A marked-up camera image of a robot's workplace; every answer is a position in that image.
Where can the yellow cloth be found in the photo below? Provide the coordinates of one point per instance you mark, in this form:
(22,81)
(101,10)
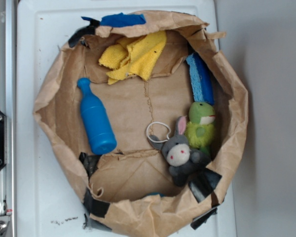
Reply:
(133,56)

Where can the blue plastic bottle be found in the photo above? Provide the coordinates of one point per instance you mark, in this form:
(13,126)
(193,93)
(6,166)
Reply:
(99,132)

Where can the green plush frog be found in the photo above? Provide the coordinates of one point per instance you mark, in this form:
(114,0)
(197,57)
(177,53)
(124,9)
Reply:
(200,129)

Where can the blue cloth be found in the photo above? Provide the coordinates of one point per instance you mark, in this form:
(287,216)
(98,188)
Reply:
(118,20)

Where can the blue sponge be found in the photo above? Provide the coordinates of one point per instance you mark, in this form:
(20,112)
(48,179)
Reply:
(200,79)

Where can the grey plush donkey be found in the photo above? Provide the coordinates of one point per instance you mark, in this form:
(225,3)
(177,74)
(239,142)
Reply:
(182,159)

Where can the aluminium rail frame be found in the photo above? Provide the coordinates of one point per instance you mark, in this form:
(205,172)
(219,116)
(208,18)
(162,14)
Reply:
(8,22)

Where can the brown paper bag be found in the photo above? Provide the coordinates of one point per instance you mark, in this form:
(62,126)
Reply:
(115,194)

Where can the blue ball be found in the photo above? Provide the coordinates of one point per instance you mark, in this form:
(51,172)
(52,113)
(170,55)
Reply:
(155,194)

